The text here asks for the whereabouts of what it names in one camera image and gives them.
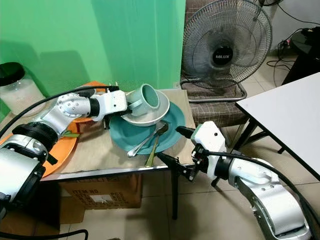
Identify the teal round plate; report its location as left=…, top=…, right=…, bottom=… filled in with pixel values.
left=109, top=101, right=186, bottom=155

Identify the gold metal utensil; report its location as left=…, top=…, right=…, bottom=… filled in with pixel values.
left=144, top=132, right=161, bottom=169

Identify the green utensil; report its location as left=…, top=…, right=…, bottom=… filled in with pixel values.
left=62, top=130, right=81, bottom=139

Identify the black floor cable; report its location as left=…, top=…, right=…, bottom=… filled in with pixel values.
left=0, top=228, right=89, bottom=240

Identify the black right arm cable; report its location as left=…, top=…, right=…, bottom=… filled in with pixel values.
left=207, top=150, right=320, bottom=223

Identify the black table leg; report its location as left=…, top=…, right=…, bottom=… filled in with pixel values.
left=169, top=167, right=181, bottom=221

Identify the brown checked chair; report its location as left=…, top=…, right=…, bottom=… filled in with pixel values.
left=181, top=0, right=256, bottom=129

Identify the white side table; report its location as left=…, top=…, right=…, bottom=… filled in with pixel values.
left=235, top=72, right=320, bottom=172

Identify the grey floor fan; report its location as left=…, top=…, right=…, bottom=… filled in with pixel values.
left=181, top=0, right=273, bottom=104

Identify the teal ceramic mug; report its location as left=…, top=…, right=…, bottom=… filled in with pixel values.
left=126, top=83, right=161, bottom=119

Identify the grey white bowl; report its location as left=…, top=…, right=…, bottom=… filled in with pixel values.
left=120, top=89, right=171, bottom=127

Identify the brown cardboard box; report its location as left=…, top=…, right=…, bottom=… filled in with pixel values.
left=59, top=174, right=144, bottom=210

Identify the clear jar with black lid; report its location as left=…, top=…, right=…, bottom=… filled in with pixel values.
left=0, top=62, right=41, bottom=117

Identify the silver metal spoon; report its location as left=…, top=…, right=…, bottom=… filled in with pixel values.
left=126, top=121, right=170, bottom=158

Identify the black stand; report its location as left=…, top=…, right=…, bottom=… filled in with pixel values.
left=281, top=27, right=320, bottom=86

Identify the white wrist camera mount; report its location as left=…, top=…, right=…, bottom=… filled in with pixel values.
left=92, top=90, right=130, bottom=124
left=191, top=121, right=227, bottom=162

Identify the green backdrop cloth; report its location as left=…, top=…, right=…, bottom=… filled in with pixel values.
left=0, top=0, right=187, bottom=123

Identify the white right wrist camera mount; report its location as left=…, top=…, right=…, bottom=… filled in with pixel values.
left=191, top=121, right=227, bottom=162

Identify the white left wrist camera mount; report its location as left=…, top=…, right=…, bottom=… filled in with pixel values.
left=92, top=90, right=130, bottom=124

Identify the beige table mat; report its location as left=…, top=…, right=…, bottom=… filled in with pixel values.
left=0, top=89, right=199, bottom=177

